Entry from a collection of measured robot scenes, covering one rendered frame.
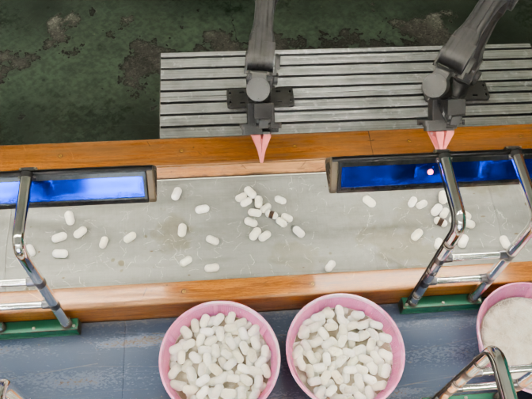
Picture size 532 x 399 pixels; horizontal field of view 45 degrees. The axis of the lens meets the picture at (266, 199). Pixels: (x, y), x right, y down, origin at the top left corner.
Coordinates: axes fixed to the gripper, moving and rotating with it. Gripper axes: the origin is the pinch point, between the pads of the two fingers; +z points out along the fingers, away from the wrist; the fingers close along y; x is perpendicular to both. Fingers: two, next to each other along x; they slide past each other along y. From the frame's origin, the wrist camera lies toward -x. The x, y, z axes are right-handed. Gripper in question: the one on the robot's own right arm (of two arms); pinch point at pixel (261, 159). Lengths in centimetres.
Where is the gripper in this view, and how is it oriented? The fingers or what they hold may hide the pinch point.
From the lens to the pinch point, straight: 161.6
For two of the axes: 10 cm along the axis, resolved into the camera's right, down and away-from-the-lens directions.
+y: 10.0, -0.5, 0.8
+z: 0.3, 9.9, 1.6
